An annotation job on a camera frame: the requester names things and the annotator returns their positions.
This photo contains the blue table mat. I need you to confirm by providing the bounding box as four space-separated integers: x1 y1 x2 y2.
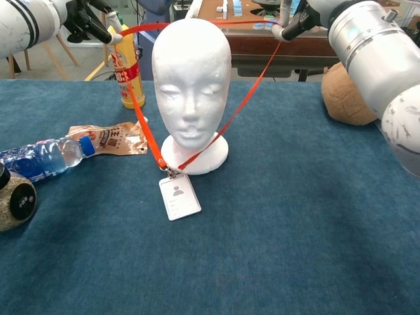
0 79 420 315

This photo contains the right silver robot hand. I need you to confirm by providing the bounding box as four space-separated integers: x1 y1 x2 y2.
270 0 329 43

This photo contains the water bottle with blue cap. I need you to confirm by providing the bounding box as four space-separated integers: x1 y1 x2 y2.
0 136 96 184

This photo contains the brown mahjong table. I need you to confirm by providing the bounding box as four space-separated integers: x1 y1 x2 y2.
185 0 339 83

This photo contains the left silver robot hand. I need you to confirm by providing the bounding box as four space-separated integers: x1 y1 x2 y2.
62 0 124 45

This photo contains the brown spout pouch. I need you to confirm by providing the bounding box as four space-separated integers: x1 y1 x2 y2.
64 121 149 156

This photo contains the blue grey machine base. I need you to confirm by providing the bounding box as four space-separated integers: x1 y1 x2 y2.
134 0 175 81

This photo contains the brown plush toy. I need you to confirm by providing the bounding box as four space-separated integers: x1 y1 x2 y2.
320 62 378 127

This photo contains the orange lanyard with badge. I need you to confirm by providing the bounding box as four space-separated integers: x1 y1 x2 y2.
113 18 283 222

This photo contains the white foam mannequin head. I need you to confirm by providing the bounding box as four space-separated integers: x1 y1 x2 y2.
151 18 232 175

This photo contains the black round table centrepiece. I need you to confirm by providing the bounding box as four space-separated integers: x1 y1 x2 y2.
251 0 283 16

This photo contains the glass grain jar black lid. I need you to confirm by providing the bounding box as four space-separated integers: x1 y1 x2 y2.
0 162 37 233

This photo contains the yellow detergent bottle green cap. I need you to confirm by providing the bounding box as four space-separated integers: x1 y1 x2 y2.
113 24 146 110

